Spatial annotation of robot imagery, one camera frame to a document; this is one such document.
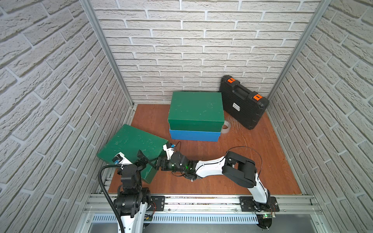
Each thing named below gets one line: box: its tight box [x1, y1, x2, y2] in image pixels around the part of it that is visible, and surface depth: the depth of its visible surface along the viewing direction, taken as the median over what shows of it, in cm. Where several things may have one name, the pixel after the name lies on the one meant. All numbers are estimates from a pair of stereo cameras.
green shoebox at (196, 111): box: [167, 91, 225, 133], surface depth 87 cm
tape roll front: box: [220, 120, 232, 134], surface depth 105 cm
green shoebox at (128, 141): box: [96, 123, 170, 185], surface depth 85 cm
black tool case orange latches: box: [219, 74, 270, 131], surface depth 97 cm
